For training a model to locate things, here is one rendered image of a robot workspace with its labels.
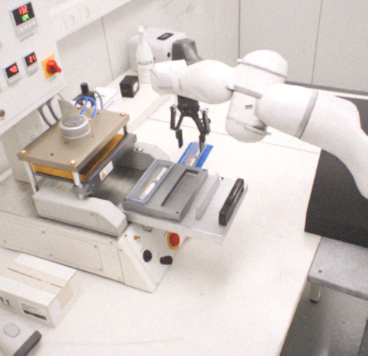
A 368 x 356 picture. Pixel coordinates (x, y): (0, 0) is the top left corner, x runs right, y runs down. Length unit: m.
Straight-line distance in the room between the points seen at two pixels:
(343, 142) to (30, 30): 0.83
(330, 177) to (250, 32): 2.48
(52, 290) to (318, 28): 2.83
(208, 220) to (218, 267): 0.23
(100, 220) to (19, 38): 0.50
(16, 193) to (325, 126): 0.89
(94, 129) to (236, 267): 0.55
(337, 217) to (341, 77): 2.39
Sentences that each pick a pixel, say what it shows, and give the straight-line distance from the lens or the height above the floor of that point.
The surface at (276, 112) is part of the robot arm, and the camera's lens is 1.00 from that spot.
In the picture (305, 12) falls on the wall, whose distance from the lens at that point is 3.59.
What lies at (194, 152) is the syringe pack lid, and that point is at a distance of 1.74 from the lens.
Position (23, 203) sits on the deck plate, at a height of 0.93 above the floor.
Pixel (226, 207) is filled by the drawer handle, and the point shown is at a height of 1.01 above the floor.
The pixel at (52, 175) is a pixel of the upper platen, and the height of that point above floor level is 1.03.
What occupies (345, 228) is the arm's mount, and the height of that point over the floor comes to 0.80.
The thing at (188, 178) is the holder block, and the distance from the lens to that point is 1.27.
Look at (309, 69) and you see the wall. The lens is 3.73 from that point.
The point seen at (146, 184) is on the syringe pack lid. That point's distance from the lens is 1.23.
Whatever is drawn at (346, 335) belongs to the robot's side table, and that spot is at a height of 0.01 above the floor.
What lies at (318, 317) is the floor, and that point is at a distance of 2.20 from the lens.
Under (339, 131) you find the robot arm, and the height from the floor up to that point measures 1.23.
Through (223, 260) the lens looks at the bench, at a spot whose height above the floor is 0.75.
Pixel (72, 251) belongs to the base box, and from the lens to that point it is 1.34.
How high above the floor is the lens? 1.75
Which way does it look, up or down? 36 degrees down
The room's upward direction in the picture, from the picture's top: 5 degrees counter-clockwise
